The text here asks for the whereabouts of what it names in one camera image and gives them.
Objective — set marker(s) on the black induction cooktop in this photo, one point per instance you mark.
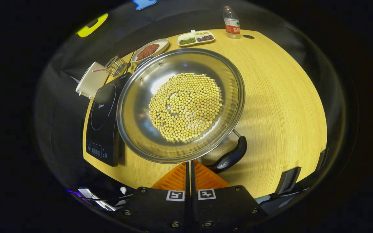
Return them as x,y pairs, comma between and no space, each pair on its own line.
104,129

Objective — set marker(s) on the brown meat slice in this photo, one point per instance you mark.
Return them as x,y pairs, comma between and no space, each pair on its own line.
153,48
142,55

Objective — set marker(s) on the white oval plate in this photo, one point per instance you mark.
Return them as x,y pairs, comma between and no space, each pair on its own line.
162,43

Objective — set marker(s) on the black bracket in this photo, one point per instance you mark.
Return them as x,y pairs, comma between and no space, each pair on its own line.
288,179
322,160

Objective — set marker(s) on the pile of yellow soybeans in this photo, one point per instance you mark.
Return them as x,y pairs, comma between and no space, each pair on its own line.
186,106

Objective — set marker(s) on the pile of dark beans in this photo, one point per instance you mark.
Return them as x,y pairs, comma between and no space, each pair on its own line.
206,38

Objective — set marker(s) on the clear plastic water bottle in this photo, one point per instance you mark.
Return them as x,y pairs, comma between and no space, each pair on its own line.
231,26

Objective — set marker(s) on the shiny silver object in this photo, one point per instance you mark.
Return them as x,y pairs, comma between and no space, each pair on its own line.
96,199

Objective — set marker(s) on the black table grommet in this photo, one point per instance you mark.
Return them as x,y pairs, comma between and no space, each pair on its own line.
248,36

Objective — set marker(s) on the pile of green beans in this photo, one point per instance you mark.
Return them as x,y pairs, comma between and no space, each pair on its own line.
187,41

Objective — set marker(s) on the white toaster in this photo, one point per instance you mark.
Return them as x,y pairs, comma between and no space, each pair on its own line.
91,84

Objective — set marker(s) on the white divided dish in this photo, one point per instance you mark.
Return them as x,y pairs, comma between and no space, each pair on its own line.
189,36

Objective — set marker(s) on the pink and white stick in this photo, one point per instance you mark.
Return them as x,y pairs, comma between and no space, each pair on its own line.
99,69

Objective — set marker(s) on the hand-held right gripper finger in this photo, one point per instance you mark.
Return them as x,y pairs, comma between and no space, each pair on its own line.
194,194
187,194

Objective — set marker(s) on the small pile of yellow beans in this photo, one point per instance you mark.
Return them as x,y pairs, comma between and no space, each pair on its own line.
201,33

